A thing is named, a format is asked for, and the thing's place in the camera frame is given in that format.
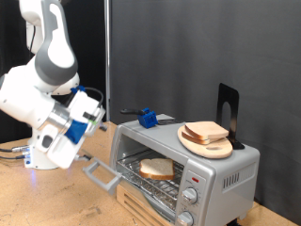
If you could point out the black backdrop curtain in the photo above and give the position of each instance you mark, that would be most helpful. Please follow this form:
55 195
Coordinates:
91 47

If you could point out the slotted spatula with blue block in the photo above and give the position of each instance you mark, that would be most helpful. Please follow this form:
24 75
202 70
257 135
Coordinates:
147 119

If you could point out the black metal bookend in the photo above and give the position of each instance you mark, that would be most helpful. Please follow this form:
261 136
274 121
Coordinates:
233 97

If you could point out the dark grey backdrop curtain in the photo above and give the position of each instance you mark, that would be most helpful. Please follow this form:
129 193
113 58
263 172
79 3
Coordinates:
188 47

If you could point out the bread slice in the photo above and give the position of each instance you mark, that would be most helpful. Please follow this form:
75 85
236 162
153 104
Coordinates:
156 168
189 138

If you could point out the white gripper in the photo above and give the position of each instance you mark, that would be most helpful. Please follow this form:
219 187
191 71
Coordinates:
89 105

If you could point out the red oven indicator light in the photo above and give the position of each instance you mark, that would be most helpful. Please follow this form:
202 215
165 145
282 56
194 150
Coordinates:
195 180

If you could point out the vertical metal pole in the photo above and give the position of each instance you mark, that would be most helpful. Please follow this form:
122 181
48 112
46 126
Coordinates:
107 62

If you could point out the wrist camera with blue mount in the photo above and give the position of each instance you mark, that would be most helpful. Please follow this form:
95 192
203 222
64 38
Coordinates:
75 131

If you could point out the round wooden plate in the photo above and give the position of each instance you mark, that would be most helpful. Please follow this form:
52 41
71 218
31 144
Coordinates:
207 151

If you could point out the wooden toy toast slice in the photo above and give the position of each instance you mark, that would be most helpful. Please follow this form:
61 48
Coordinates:
207 129

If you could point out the silver toaster oven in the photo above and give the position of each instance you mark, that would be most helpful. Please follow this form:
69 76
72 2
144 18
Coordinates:
219 175

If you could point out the silver oven knob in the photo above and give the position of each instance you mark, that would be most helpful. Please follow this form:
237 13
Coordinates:
189 195
185 218

